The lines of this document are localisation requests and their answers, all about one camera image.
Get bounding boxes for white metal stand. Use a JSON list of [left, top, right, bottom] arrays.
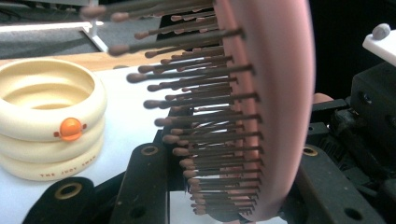
[[79, 0, 109, 53]]

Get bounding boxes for cream ringed holder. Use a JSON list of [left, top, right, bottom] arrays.
[[0, 58, 108, 182]]

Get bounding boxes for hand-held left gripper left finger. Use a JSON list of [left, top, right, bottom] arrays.
[[109, 106, 191, 224]]

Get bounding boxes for white frame stand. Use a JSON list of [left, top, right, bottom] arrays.
[[0, 21, 105, 34]]

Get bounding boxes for pink hairbrush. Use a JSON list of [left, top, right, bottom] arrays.
[[79, 0, 334, 223]]

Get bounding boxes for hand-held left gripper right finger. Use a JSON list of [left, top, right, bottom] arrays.
[[284, 144, 388, 224]]

